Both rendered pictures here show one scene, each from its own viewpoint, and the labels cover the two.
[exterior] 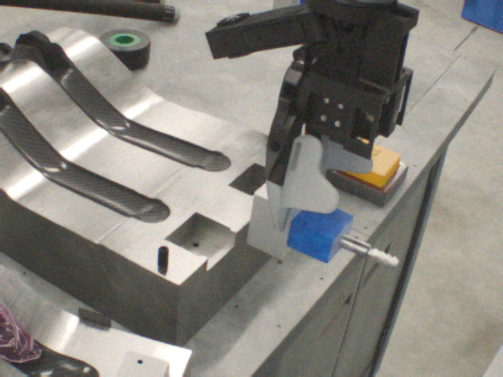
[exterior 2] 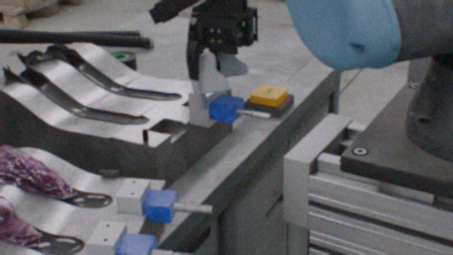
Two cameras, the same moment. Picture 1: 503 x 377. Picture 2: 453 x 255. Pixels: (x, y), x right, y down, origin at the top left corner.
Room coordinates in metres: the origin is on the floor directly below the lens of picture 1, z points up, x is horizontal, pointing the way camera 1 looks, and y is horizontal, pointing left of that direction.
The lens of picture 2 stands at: (-0.32, -0.11, 1.34)
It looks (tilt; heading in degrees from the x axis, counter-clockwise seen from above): 26 degrees down; 3
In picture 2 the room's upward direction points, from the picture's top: 2 degrees counter-clockwise
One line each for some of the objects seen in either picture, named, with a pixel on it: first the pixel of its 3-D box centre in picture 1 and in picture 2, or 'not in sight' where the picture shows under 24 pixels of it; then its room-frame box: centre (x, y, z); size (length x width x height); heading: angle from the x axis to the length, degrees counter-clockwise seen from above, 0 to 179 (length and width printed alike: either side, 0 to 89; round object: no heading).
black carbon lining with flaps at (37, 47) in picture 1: (65, 111); (83, 81); (0.74, 0.21, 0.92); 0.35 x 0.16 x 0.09; 65
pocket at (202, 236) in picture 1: (199, 250); (167, 136); (0.60, 0.04, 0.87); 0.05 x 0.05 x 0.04; 65
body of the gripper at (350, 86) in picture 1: (348, 63); (221, 10); (0.58, -0.06, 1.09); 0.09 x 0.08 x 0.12; 64
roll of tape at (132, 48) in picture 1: (123, 49); (120, 63); (1.10, 0.22, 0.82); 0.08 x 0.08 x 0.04
